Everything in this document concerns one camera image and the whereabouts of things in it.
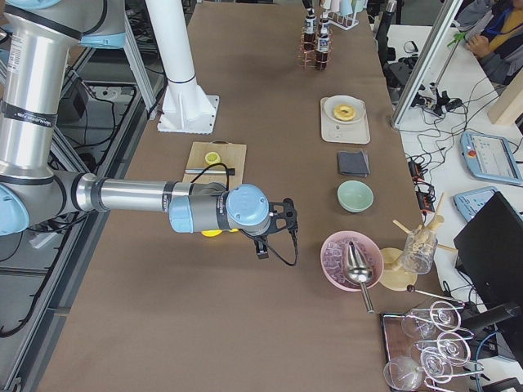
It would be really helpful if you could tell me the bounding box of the glazed donut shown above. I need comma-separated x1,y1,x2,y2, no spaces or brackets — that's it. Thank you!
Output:
333,104,356,122

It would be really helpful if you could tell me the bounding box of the green bowl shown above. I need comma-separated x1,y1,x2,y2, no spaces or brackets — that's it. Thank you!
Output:
337,180,374,213

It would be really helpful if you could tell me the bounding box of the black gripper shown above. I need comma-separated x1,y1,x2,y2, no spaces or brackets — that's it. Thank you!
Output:
253,198,299,261

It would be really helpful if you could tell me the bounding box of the yellow lemon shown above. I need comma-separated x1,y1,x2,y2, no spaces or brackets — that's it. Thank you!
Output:
201,229,222,238

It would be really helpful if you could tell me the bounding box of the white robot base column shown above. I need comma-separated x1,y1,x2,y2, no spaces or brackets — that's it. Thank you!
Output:
146,0,219,135

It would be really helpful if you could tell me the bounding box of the steel cylinder muddler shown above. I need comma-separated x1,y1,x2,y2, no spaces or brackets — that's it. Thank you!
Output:
185,168,235,176

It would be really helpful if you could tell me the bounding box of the black laptop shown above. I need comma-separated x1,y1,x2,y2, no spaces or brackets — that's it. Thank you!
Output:
454,192,522,307

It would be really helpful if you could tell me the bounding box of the pink bowl with ice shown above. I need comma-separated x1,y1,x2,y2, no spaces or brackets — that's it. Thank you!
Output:
320,230,384,292

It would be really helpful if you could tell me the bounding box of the seated person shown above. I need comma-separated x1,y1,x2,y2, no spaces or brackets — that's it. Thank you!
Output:
455,0,522,85

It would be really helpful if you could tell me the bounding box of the steel ice scoop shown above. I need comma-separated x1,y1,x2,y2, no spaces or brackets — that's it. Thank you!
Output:
342,241,374,314

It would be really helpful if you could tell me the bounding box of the aluminium frame post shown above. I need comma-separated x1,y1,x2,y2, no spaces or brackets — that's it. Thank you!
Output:
391,0,463,130

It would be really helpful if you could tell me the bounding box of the half lemon slice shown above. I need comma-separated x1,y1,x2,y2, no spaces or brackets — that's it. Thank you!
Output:
204,151,221,165

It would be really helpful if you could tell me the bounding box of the grey folded cloth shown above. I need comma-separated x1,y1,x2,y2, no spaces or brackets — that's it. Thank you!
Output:
337,150,370,177

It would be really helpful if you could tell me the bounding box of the cream serving tray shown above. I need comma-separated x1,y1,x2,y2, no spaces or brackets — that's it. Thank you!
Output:
320,95,370,145

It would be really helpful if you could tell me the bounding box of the tea bottle in rack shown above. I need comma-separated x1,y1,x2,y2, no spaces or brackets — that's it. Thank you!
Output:
303,7,316,51
315,18,330,70

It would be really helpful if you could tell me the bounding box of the glass jar with utensils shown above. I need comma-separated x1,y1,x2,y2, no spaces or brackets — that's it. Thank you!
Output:
393,215,445,274

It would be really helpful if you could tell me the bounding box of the wooden cutting board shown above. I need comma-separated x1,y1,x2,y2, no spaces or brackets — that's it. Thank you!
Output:
182,142,247,189

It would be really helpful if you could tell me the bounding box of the white plate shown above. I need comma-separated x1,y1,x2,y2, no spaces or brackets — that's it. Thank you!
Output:
323,95,365,125

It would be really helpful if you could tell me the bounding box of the copper wire bottle rack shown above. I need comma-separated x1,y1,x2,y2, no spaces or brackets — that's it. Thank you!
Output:
298,24,332,71

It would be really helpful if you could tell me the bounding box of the wine glass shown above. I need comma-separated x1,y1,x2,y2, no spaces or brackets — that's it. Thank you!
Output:
401,301,461,339
413,332,471,366
420,347,454,383
383,356,423,391

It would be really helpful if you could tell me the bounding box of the blue teach pendant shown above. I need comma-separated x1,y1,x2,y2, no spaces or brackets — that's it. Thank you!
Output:
460,131,522,186
453,186,498,222

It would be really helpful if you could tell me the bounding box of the white wire cup rack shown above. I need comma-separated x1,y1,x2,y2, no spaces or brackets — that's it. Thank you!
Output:
320,0,359,31

